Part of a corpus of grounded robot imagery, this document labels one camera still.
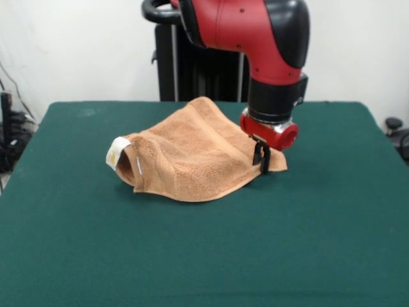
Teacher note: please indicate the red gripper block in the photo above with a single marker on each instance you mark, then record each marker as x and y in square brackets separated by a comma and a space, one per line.
[271, 134]

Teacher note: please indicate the tan terry towel white label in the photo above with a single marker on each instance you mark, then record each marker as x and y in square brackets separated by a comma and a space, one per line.
[198, 160]

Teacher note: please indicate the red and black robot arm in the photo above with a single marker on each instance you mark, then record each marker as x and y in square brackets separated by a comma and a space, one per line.
[255, 32]

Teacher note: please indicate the dark green table cloth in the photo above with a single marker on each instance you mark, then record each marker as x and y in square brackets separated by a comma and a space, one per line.
[96, 240]

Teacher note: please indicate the black upright box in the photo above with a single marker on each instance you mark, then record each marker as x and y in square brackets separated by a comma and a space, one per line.
[5, 112]

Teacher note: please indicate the red robot base plate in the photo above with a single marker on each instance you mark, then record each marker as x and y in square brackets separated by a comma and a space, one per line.
[175, 3]

